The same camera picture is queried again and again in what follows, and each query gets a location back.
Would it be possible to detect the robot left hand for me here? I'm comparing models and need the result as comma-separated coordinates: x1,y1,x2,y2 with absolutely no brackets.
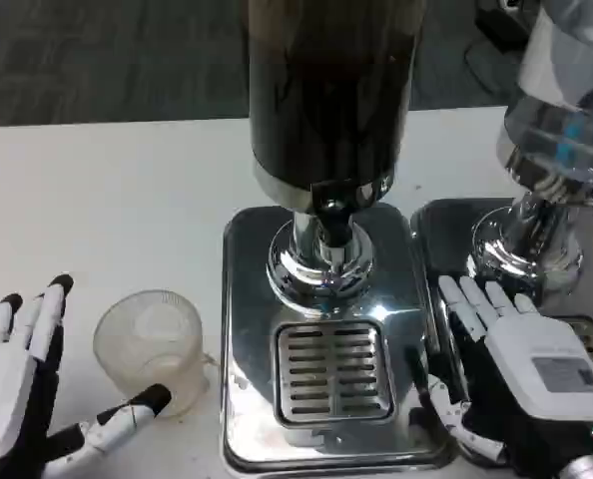
0,272,173,479

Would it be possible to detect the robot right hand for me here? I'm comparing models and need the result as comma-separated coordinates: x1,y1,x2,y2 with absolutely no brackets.
408,275,593,479

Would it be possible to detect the clear ribbed glass cup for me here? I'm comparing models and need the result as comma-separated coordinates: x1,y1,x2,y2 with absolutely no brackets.
92,290,222,419

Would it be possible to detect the steel drip tray base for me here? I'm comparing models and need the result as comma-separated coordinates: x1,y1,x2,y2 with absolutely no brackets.
408,197,593,468
220,202,452,474

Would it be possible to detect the clear drink dispenser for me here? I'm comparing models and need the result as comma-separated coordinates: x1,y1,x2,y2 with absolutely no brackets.
468,0,593,298

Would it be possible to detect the black dispenser tap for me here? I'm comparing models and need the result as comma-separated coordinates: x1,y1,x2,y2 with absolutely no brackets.
309,177,365,265

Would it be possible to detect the dark drink dispenser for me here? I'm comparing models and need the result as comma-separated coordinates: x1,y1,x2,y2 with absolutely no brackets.
241,0,426,320

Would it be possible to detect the black box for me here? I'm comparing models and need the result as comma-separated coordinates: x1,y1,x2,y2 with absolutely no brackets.
474,0,533,50

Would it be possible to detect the black cable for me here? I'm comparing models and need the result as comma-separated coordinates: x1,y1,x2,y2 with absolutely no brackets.
463,35,527,81

